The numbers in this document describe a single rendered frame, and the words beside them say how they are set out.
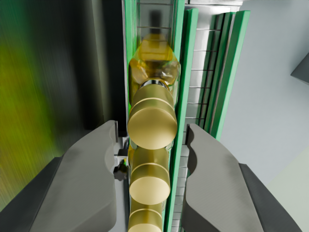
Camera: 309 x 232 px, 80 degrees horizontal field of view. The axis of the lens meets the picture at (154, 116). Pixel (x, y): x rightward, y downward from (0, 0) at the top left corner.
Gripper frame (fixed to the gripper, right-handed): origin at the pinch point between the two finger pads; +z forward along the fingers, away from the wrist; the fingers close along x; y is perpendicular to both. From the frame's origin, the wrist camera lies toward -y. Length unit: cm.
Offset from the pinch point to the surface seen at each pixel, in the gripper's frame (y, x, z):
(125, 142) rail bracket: 19.2, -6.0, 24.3
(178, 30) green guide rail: -5.3, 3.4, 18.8
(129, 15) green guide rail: -6.8, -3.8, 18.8
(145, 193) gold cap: 6.0, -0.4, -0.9
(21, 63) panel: -2.5, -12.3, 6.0
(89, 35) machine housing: -2.6, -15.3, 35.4
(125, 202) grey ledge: 44, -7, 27
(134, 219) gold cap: 10.3, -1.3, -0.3
